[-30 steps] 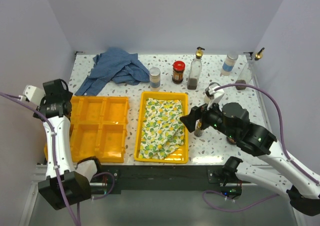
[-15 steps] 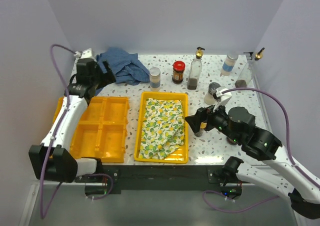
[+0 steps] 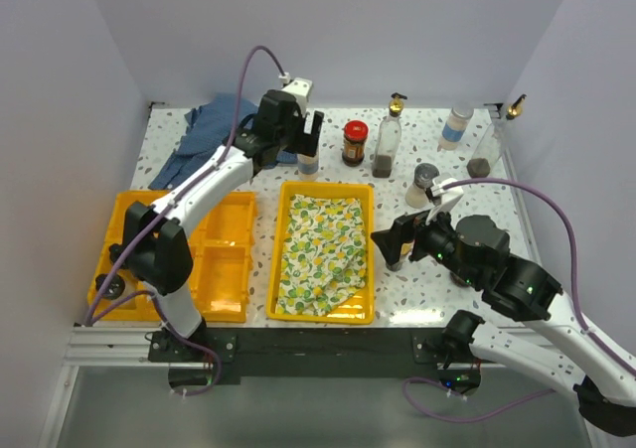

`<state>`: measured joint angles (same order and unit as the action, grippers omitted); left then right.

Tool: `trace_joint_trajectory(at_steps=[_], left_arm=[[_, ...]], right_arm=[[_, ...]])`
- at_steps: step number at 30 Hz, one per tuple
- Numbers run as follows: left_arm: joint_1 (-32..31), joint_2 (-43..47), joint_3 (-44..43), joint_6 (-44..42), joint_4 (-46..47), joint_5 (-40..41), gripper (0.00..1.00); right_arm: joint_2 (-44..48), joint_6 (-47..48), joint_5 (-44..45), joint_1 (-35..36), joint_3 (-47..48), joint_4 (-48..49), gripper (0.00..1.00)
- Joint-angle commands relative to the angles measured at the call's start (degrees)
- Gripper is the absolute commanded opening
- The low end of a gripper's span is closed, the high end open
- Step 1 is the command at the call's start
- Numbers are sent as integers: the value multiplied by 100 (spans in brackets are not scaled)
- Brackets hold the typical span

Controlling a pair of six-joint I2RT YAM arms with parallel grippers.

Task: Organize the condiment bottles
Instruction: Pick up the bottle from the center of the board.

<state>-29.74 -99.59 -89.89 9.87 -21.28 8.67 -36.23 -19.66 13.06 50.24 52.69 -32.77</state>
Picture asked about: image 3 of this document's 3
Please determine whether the blue checkered shirt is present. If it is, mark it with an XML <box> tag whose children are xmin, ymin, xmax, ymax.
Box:
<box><xmin>148</xmin><ymin>92</ymin><xmax>294</xmax><ymax>191</ymax></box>

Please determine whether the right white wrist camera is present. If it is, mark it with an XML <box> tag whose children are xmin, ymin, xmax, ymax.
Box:
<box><xmin>425</xmin><ymin>174</ymin><xmax>464</xmax><ymax>224</ymax></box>

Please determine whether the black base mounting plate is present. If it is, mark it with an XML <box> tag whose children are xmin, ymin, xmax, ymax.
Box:
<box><xmin>146</xmin><ymin>328</ymin><xmax>482</xmax><ymax>392</ymax></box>

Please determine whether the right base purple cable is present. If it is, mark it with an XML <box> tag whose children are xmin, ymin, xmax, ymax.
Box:
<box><xmin>397</xmin><ymin>375</ymin><xmax>556</xmax><ymax>424</ymax></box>

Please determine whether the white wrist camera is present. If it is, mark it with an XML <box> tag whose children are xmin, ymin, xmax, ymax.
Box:
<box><xmin>279</xmin><ymin>74</ymin><xmax>313</xmax><ymax>112</ymax></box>
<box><xmin>425</xmin><ymin>174</ymin><xmax>464</xmax><ymax>224</ymax></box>

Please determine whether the glass oil bottle gold pourer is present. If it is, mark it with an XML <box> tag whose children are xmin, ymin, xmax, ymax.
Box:
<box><xmin>372</xmin><ymin>92</ymin><xmax>407</xmax><ymax>178</ymax></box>

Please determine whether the dark bottle gold band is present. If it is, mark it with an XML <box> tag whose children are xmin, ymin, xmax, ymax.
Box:
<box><xmin>386</xmin><ymin>241</ymin><xmax>413</xmax><ymax>271</ymax></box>

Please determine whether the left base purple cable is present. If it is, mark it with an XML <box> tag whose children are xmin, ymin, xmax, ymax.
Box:
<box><xmin>168</xmin><ymin>351</ymin><xmax>228</xmax><ymax>397</ymax></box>

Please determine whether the grey cap salt grinder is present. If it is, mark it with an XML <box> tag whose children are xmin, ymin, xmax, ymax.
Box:
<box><xmin>405</xmin><ymin>163</ymin><xmax>439</xmax><ymax>209</ymax></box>

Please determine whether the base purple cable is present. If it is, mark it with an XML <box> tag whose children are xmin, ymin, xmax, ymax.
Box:
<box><xmin>397</xmin><ymin>375</ymin><xmax>556</xmax><ymax>424</ymax></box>
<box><xmin>168</xmin><ymin>351</ymin><xmax>228</xmax><ymax>397</ymax></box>

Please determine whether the black cap seasoning shaker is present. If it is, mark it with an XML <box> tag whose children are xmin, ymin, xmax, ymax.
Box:
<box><xmin>94</xmin><ymin>271</ymin><xmax>137</xmax><ymax>310</ymax></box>

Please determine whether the blue label spice jar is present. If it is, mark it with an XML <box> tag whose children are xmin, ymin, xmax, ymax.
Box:
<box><xmin>297</xmin><ymin>154</ymin><xmax>319</xmax><ymax>181</ymax></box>

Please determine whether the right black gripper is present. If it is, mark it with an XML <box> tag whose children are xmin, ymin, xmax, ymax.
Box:
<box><xmin>369</xmin><ymin>197</ymin><xmax>481</xmax><ymax>286</ymax></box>

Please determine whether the red lid sauce jar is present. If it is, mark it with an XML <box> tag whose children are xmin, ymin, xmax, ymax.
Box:
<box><xmin>342</xmin><ymin>120</ymin><xmax>369</xmax><ymax>167</ymax></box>

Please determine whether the yellow compartment organizer tray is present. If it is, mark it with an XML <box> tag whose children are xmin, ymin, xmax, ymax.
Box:
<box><xmin>86</xmin><ymin>190</ymin><xmax>257</xmax><ymax>323</ymax></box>

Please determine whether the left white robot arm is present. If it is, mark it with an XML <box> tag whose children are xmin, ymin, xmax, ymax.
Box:
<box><xmin>118</xmin><ymin>78</ymin><xmax>324</xmax><ymax>361</ymax></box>

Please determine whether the lemon print cloth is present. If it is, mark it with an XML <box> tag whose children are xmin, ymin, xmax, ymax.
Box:
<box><xmin>276</xmin><ymin>194</ymin><xmax>367</xmax><ymax>317</ymax></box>

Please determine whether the brown spice shaker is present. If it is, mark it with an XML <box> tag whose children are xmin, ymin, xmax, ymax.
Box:
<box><xmin>108</xmin><ymin>243</ymin><xmax>125</xmax><ymax>264</ymax></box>

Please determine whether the corner glass bottle gold pourer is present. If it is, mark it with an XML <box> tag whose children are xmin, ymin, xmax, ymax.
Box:
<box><xmin>466</xmin><ymin>93</ymin><xmax>527</xmax><ymax>179</ymax></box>

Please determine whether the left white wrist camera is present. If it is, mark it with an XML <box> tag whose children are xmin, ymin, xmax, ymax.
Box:
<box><xmin>279</xmin><ymin>74</ymin><xmax>313</xmax><ymax>112</ymax></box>

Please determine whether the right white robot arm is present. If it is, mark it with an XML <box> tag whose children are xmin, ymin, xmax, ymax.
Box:
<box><xmin>371</xmin><ymin>212</ymin><xmax>635</xmax><ymax>437</ymax></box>

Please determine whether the yellow flat tray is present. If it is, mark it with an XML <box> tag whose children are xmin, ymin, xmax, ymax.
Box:
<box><xmin>265</xmin><ymin>182</ymin><xmax>375</xmax><ymax>325</ymax></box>

